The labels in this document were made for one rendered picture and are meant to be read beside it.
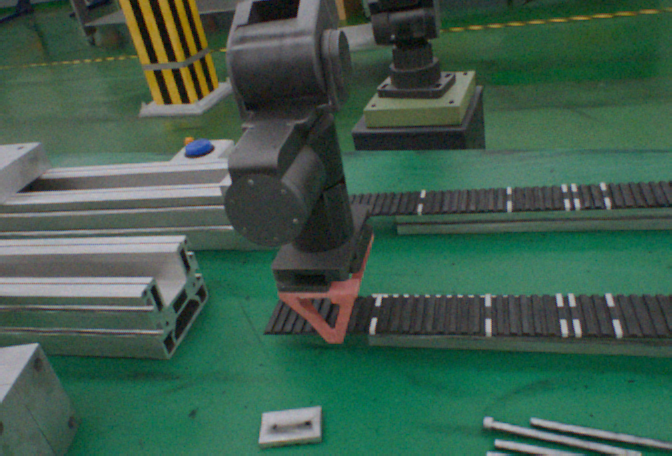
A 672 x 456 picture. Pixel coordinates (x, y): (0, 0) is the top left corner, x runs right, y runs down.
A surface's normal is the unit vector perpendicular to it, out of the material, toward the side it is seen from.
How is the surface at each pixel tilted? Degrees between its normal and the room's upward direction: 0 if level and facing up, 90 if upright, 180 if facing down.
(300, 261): 1
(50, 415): 90
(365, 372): 0
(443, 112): 90
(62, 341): 90
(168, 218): 90
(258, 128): 4
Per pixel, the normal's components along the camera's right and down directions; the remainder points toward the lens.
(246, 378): -0.18, -0.86
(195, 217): -0.22, 0.51
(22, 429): 0.99, -0.15
